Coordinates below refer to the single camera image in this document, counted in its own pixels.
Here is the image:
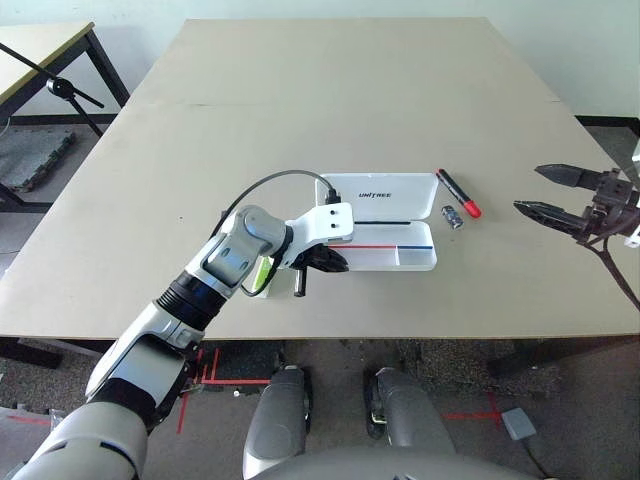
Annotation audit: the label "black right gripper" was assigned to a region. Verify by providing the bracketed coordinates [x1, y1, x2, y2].
[512, 162, 640, 245]

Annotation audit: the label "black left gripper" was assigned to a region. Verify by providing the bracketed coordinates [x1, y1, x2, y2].
[292, 242, 351, 299]

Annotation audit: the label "green and white highlighter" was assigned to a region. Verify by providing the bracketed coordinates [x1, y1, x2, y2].
[249, 254, 277, 300]

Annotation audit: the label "white plastic pencil case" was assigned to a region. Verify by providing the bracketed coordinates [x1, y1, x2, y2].
[314, 171, 442, 274]

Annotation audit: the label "black marker with red cap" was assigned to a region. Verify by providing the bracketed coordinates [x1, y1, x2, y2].
[434, 167, 483, 220]

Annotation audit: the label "black table foot bar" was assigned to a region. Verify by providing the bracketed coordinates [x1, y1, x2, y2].
[0, 337, 62, 371]
[486, 339, 640, 382]

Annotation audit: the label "red floor tape lines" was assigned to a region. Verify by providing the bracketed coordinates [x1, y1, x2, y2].
[175, 347, 272, 434]

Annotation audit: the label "grey left robot leg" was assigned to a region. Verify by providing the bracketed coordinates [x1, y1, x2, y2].
[241, 363, 315, 475]

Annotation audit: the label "grey robot leg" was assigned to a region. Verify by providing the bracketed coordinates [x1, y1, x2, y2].
[366, 366, 457, 457]
[241, 363, 315, 475]

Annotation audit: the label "grey right robot leg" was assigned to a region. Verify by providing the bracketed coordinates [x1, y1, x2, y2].
[366, 366, 457, 457]

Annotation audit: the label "grey robot torso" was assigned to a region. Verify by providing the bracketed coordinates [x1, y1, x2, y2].
[238, 443, 506, 480]

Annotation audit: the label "red floor tape cross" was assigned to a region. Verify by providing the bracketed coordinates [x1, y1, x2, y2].
[443, 392, 504, 430]

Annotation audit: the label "grey foot pedal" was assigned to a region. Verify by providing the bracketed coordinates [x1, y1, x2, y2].
[501, 406, 540, 442]

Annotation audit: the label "dark rubber floor mat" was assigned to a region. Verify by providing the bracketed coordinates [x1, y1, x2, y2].
[0, 130, 79, 195]

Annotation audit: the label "black tripod stand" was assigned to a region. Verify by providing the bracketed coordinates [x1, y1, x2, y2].
[0, 41, 107, 139]

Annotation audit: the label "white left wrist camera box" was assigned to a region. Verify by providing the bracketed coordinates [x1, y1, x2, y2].
[276, 199, 357, 272]

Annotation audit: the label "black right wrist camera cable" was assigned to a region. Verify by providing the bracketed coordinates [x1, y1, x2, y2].
[581, 233, 640, 312]

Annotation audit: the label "wood side table black frame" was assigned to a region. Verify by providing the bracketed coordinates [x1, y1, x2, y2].
[0, 20, 132, 214]

